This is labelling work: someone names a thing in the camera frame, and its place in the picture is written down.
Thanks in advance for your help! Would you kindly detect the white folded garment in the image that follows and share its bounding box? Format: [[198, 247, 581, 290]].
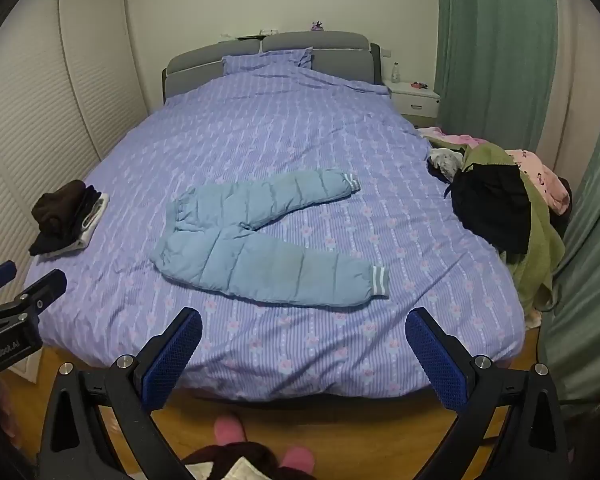
[[35, 192, 111, 264]]

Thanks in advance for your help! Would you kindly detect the purple patterned duvet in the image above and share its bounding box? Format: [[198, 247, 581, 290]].
[[24, 50, 526, 403]]

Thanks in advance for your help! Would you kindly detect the green curtain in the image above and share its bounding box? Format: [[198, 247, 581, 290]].
[[535, 35, 600, 413], [434, 0, 558, 136]]

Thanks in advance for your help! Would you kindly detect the person's dark clothing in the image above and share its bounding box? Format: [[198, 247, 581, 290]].
[[180, 442, 291, 480]]

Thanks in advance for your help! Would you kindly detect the pink printed garment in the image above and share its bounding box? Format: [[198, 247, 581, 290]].
[[505, 149, 571, 216]]

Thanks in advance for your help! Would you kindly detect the grey padded headboard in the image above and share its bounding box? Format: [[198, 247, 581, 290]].
[[161, 31, 382, 106]]

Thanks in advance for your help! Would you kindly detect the pink slipper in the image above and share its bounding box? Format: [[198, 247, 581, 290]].
[[215, 415, 246, 447], [280, 447, 315, 476]]

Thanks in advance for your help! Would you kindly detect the black folded garment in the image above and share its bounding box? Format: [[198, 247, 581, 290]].
[[28, 186, 103, 256]]

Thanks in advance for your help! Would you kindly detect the brown folded garment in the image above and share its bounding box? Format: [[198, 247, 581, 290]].
[[31, 180, 87, 235]]

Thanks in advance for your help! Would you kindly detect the pale pink garment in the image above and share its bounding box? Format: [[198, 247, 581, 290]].
[[417, 127, 488, 150]]

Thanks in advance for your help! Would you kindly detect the white louvered wardrobe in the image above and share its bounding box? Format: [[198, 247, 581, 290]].
[[0, 0, 148, 281]]

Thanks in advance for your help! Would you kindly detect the black loose garment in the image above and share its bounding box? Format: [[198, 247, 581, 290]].
[[451, 165, 531, 256]]

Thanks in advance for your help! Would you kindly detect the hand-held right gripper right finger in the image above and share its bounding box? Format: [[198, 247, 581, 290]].
[[404, 307, 571, 480]]

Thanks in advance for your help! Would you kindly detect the white nightstand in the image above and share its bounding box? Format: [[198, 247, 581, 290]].
[[384, 80, 442, 117]]

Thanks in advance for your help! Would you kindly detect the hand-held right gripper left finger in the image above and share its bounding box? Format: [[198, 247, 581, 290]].
[[37, 306, 203, 480]]

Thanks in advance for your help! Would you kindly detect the green garment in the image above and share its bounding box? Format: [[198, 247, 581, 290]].
[[462, 142, 566, 312]]

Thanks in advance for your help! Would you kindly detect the purple patterned pillow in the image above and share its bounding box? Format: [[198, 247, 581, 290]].
[[222, 47, 315, 78]]

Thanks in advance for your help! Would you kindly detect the grey white garment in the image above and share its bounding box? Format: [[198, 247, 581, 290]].
[[426, 149, 466, 182]]

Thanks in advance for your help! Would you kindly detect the light blue puffer jacket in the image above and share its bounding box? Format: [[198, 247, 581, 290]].
[[149, 169, 391, 308]]

